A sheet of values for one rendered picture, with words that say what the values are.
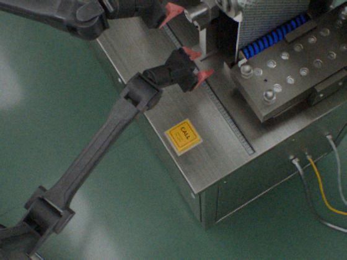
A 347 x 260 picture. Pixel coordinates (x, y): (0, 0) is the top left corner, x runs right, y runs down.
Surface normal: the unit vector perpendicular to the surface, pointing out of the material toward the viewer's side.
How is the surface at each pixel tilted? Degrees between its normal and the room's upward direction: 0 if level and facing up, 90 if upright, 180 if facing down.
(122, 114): 14
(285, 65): 0
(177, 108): 0
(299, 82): 0
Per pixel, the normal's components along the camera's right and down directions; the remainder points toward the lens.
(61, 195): -0.08, -0.06
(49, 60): -0.04, -0.29
